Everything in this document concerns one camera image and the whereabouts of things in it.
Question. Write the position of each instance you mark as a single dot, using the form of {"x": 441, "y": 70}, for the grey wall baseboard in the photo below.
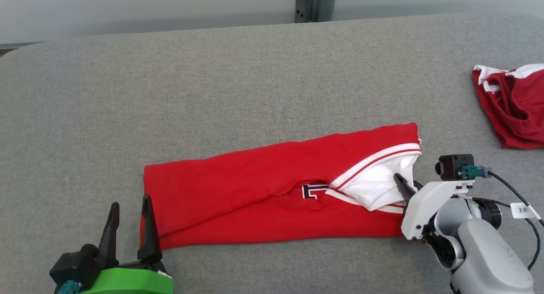
{"x": 21, "y": 48}

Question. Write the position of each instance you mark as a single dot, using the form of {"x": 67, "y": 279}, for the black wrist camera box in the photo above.
{"x": 452, "y": 166}
{"x": 74, "y": 264}

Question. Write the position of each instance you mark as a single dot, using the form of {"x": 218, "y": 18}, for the grey fabric sofa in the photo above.
{"x": 212, "y": 81}

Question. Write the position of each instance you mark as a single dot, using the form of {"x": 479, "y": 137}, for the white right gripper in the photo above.
{"x": 420, "y": 209}

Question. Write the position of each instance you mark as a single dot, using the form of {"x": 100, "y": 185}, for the red basketball jersey white sleeves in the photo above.
{"x": 238, "y": 179}

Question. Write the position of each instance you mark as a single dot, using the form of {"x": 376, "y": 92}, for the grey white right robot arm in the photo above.
{"x": 488, "y": 260}

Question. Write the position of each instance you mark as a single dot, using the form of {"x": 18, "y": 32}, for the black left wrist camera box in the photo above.
{"x": 74, "y": 264}

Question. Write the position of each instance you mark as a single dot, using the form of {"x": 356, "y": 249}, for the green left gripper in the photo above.
{"x": 127, "y": 281}

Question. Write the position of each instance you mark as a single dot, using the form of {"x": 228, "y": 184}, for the black metal bracket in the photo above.
{"x": 304, "y": 5}

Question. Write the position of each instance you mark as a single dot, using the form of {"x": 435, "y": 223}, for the grey metal post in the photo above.
{"x": 325, "y": 3}

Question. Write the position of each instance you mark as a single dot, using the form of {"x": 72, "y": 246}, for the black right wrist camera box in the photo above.
{"x": 452, "y": 166}

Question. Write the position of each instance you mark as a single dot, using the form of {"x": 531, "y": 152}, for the red basketball shorts white trim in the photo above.
{"x": 518, "y": 111}

